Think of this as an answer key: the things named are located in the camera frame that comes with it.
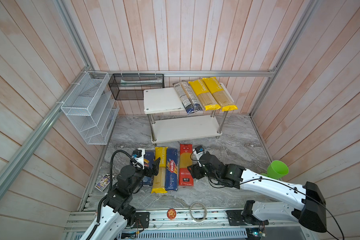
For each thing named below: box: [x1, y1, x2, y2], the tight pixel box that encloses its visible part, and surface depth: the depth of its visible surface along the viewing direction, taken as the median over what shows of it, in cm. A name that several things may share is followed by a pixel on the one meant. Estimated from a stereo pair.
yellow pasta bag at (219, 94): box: [202, 77, 238, 112], surface depth 81 cm
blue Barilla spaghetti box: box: [165, 148, 178, 191], surface depth 89 cm
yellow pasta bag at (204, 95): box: [188, 79, 222, 111], surface depth 81 cm
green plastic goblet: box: [261, 160, 290, 179], surface depth 76 cm
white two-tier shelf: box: [143, 82, 237, 147], surface depth 87 cm
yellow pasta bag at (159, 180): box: [151, 147, 168, 194], surface depth 87 cm
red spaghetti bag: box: [179, 143, 194, 186], surface depth 89 cm
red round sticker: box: [167, 208, 177, 220], surface depth 77 cm
